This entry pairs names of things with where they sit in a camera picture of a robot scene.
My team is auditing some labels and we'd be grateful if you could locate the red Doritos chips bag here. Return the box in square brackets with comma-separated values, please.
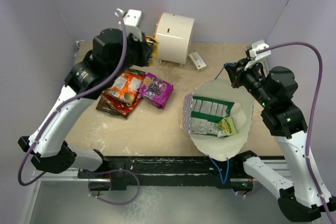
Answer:
[101, 91, 143, 113]

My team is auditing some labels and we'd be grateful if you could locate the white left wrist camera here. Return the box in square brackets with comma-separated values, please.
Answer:
[117, 8, 143, 41]

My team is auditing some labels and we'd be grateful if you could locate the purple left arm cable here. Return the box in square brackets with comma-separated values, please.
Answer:
[17, 8, 128, 187]

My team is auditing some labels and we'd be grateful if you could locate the white round cabinet orange front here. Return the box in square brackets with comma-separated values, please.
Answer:
[154, 12, 195, 67]

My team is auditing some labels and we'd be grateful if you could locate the blue checkered paper bag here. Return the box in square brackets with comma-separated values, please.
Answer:
[179, 62, 255, 185]

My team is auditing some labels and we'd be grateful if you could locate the purple Lot 100 gummy bag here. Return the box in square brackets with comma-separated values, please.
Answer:
[139, 72, 174, 109]

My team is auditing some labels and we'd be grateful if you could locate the small green white box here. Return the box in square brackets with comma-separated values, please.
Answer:
[188, 52, 207, 71]

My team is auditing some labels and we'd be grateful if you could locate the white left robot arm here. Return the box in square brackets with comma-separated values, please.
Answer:
[18, 28, 152, 178]

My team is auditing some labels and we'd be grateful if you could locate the orange candy bag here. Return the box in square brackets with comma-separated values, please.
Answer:
[106, 71, 144, 105]

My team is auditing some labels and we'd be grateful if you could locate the light green Himalaya candy packet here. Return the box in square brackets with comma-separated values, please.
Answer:
[214, 116, 238, 137]

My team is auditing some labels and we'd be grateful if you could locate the brown Kettle chips bag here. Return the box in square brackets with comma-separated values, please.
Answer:
[96, 97, 131, 119]

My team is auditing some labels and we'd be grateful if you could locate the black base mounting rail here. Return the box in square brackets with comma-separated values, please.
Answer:
[78, 156, 259, 194]

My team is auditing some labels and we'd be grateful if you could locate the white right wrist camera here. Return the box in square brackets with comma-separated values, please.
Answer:
[244, 40, 271, 71]

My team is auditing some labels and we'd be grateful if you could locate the yellow M&M candy bag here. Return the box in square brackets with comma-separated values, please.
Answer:
[145, 36, 159, 66]

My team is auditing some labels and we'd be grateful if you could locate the teal mint candy bag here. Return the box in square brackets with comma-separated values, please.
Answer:
[126, 69, 145, 76]

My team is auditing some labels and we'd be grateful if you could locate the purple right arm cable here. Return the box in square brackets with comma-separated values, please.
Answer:
[256, 41, 336, 224]

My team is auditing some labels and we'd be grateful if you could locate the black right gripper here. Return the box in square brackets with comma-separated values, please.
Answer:
[225, 56, 274, 108]

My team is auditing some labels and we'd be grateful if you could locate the green snack bag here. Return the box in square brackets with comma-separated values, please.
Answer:
[189, 96, 234, 137]

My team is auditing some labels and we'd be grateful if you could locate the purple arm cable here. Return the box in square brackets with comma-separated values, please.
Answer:
[256, 41, 336, 224]
[17, 8, 128, 187]

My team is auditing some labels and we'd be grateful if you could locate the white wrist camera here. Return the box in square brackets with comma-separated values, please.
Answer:
[117, 8, 143, 41]
[244, 40, 271, 71]

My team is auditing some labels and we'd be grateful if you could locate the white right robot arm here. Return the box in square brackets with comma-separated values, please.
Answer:
[224, 59, 335, 222]

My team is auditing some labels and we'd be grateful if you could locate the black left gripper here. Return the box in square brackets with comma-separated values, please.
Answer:
[110, 31, 155, 81]

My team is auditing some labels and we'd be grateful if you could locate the aluminium frame rail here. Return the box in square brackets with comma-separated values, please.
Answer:
[37, 169, 79, 182]

